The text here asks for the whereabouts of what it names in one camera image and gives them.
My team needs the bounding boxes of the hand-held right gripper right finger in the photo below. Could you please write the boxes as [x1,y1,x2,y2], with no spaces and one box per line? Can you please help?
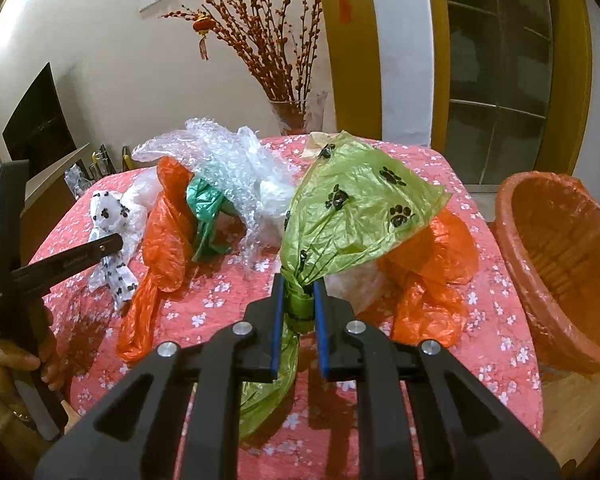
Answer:
[312,280,563,480]

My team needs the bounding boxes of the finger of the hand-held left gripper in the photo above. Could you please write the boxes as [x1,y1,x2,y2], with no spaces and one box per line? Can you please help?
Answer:
[10,232,123,291]
[0,160,31,281]

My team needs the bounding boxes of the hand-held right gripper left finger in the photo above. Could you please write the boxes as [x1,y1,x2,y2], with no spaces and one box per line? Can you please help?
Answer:
[34,272,286,480]

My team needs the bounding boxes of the white paw-print plastic bag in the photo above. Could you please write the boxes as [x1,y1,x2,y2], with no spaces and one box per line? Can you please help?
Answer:
[87,190,148,311]

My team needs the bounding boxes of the green paw-print plastic bag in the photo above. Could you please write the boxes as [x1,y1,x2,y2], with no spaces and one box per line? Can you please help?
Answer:
[240,132,453,441]

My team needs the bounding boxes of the clear bubble wrap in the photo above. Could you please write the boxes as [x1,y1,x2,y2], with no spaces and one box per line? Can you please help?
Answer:
[185,117,301,271]

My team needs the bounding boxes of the orange-lined wicker basket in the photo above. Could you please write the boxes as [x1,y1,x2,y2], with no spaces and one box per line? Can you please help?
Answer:
[494,172,600,373]

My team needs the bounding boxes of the person's left hand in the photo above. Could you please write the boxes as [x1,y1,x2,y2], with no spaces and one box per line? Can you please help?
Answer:
[0,335,63,396]

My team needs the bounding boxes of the tan cardboard box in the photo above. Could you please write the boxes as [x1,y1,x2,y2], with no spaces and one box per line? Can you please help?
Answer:
[22,142,92,216]

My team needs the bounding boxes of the pink floral tablecloth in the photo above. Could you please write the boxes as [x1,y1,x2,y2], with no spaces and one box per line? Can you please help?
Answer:
[30,135,543,480]

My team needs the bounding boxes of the long orange plastic bag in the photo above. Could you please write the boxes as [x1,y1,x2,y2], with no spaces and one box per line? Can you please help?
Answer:
[116,156,201,363]

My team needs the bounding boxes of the black flat screen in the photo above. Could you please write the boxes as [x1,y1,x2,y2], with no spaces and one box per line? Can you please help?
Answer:
[2,62,77,173]

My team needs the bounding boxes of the crumpled orange plastic bag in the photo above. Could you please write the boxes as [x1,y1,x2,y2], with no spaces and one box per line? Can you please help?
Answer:
[375,207,481,348]

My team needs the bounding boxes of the dark green plastic bag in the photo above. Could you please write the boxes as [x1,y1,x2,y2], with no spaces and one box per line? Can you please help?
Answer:
[186,175,238,263]

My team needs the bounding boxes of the glass vase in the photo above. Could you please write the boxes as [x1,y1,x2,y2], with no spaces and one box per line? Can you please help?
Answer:
[270,91,329,136]

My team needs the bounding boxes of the small red lantern ornament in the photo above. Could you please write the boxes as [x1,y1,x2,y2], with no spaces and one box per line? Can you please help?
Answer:
[192,17,212,61]

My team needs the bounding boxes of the red berry branches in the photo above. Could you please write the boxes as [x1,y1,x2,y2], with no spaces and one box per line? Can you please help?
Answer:
[162,0,326,103]

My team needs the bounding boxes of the frosted glass sliding door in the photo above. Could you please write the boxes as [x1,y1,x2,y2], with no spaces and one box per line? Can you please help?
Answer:
[440,0,553,186]

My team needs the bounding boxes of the yellow wooden door frame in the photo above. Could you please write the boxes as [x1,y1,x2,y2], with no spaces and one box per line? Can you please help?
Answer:
[322,0,593,188]

